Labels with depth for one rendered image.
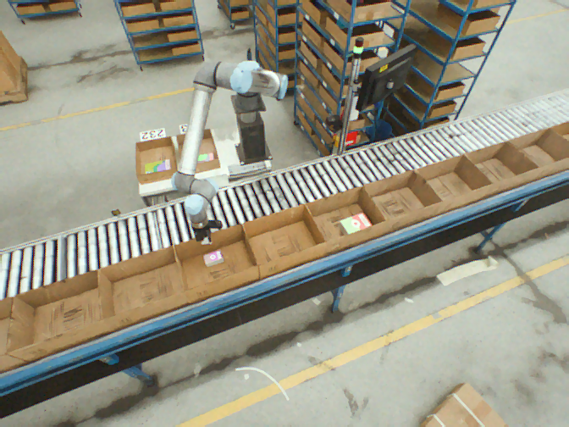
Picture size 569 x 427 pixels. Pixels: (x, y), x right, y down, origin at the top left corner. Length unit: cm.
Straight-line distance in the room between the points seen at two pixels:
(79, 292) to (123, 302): 26
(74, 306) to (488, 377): 274
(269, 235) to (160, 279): 67
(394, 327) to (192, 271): 164
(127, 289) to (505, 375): 262
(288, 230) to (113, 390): 169
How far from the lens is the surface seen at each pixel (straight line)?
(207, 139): 289
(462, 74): 367
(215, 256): 193
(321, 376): 263
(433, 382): 281
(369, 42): 288
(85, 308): 209
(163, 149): 289
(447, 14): 347
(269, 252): 196
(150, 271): 205
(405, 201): 231
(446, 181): 255
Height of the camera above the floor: 258
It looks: 53 degrees down
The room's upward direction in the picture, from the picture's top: straight up
